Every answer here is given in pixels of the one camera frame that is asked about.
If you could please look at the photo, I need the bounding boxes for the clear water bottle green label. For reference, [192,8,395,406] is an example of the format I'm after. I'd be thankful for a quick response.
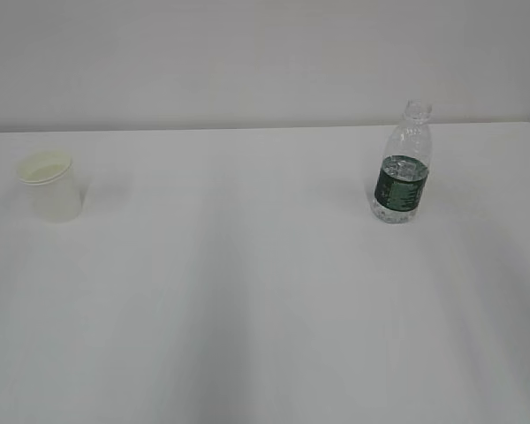
[371,100,433,224]

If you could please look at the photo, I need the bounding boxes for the white paper cup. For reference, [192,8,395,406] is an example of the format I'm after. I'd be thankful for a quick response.
[17,151,82,223]

